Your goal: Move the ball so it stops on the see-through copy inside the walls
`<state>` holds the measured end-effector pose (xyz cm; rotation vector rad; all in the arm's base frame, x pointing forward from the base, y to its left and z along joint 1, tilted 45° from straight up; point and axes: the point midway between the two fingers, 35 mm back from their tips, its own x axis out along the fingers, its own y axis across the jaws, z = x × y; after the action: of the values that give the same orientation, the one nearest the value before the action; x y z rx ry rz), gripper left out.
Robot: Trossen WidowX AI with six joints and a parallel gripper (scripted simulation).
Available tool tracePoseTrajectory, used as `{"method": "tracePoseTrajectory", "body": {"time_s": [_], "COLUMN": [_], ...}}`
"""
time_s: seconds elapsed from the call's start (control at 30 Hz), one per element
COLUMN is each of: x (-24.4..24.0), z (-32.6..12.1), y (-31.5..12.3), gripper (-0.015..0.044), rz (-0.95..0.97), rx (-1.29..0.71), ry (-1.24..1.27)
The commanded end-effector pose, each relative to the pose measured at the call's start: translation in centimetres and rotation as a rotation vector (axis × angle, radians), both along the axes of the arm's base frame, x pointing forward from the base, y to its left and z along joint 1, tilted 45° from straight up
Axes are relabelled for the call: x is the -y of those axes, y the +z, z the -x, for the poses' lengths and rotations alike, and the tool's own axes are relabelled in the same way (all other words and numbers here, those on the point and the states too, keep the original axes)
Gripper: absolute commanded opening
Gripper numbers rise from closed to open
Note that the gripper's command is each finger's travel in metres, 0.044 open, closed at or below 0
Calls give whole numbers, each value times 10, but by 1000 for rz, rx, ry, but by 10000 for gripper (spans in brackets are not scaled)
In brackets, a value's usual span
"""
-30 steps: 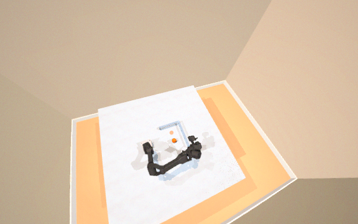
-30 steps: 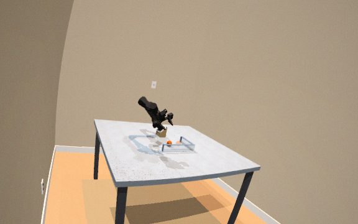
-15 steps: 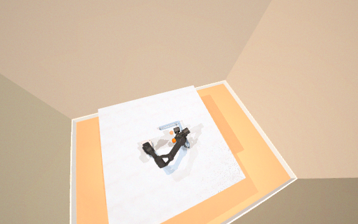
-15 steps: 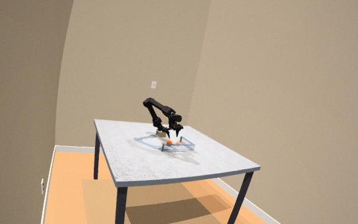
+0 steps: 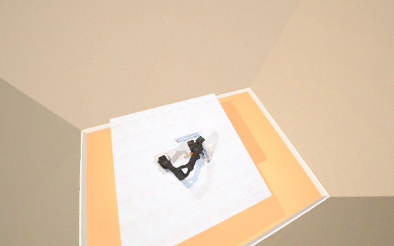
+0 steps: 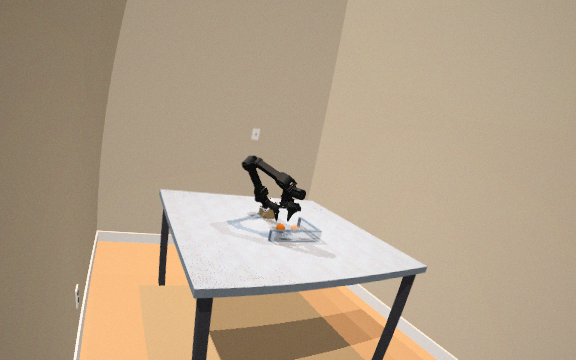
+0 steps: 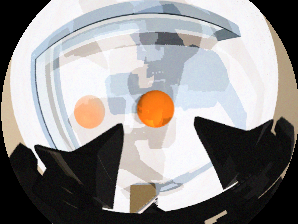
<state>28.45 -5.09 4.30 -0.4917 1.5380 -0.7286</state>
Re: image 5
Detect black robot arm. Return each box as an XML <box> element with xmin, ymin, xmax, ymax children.
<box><xmin>158</xmin><ymin>136</ymin><xmax>205</xmax><ymax>181</ymax></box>

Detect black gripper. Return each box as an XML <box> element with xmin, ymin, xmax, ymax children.
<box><xmin>187</xmin><ymin>140</ymin><xmax>200</xmax><ymax>160</ymax></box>

